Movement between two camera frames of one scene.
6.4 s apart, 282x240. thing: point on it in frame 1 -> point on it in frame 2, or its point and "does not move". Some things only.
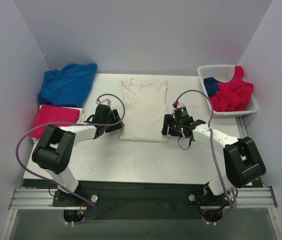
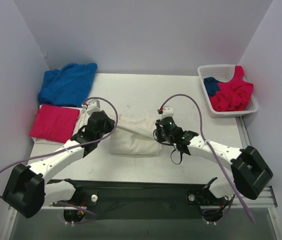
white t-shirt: [144, 117] -> [134, 136]
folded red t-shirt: [49, 114] does not move
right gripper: [169, 125] -> [158, 133]
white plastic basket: [223, 73] does not move
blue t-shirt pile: [68, 86] does not move
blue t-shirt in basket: [211, 86] does not move
